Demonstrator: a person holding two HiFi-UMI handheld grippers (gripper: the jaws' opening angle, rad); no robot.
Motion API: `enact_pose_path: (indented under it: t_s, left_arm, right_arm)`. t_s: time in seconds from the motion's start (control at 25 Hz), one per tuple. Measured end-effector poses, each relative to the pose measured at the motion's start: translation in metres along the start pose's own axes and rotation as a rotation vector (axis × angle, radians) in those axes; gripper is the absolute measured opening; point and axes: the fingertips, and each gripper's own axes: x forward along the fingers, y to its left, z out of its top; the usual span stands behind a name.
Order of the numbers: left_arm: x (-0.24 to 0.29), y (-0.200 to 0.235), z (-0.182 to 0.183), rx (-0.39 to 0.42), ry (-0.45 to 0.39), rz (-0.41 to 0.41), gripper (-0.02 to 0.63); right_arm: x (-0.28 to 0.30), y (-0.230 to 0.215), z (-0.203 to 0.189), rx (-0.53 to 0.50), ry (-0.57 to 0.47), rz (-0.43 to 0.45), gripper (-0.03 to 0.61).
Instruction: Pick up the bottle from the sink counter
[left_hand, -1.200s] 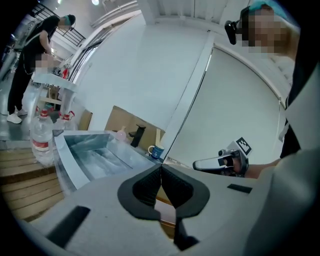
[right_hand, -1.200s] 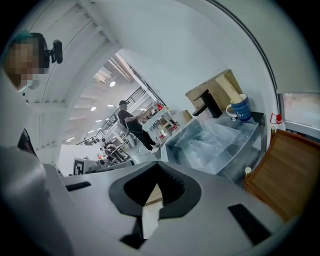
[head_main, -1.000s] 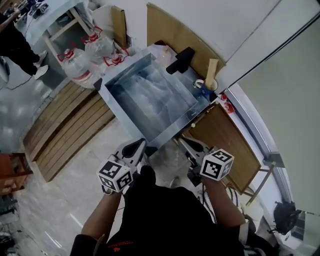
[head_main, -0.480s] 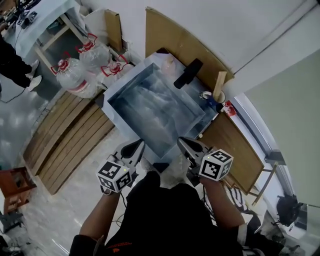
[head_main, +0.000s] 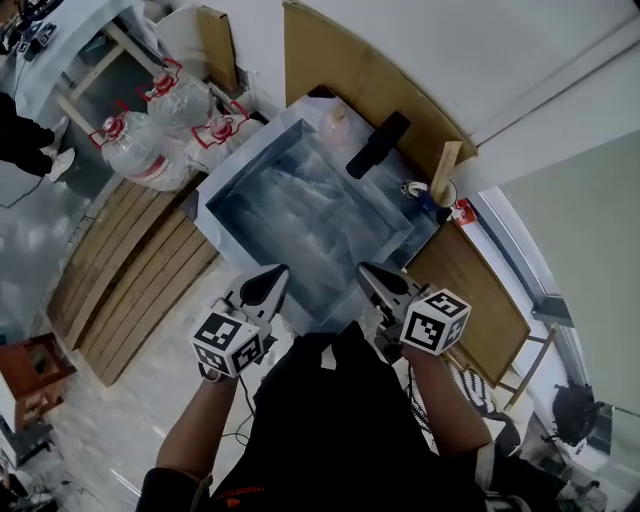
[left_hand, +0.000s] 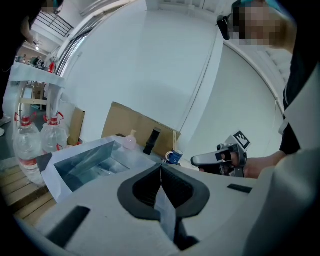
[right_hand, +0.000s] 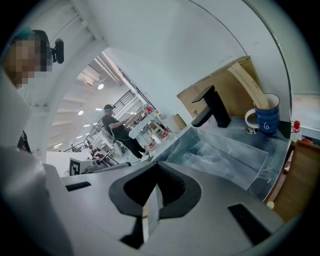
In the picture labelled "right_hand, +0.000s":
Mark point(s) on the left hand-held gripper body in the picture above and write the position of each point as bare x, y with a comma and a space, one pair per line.
75, 167

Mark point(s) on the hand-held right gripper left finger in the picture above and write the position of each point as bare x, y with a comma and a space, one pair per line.
100, 200

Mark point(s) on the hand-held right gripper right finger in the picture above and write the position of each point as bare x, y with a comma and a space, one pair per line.
212, 225

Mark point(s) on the grey marble sink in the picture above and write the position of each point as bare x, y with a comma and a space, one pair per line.
225, 150

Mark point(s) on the black metal railing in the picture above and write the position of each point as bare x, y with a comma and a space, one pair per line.
125, 98

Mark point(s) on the white table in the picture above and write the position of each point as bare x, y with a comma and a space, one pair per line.
147, 122

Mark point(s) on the wooden side table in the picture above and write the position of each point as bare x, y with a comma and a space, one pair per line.
300, 180

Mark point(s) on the white box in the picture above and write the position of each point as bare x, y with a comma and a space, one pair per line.
170, 125

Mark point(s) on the narrow cardboard box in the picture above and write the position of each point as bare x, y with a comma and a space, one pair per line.
180, 122

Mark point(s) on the black faucet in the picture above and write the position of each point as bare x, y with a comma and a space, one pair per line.
220, 110

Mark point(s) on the blue mug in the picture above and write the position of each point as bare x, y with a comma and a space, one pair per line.
268, 120

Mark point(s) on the person's head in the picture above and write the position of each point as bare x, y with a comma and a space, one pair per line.
25, 57

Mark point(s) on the small red object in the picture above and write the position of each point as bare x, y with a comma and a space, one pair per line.
307, 140

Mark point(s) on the wooden spatula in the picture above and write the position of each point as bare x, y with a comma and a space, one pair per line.
250, 85

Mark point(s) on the large cardboard panel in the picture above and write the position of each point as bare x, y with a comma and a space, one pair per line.
220, 77

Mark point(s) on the black head-worn camera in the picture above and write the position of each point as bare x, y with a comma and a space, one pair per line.
58, 51

